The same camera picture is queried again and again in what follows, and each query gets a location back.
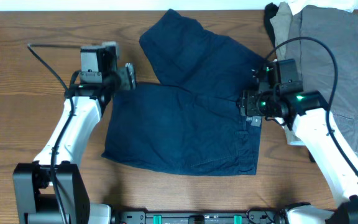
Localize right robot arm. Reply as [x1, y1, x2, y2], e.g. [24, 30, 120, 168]
[239, 60, 358, 223]

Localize navy blue shorts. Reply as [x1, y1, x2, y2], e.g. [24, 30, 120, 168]
[103, 10, 264, 176]

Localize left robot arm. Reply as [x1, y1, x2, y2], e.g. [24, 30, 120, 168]
[12, 41, 136, 223]

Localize black garment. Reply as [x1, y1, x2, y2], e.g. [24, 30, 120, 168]
[264, 2, 278, 47]

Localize khaki garment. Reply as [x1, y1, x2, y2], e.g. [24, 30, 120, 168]
[270, 2, 304, 146]

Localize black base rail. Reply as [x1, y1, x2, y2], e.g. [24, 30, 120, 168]
[109, 210, 286, 224]

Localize grey shorts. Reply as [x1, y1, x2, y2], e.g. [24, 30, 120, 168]
[283, 4, 358, 156]

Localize left black cable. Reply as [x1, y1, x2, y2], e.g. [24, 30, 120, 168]
[26, 42, 83, 224]

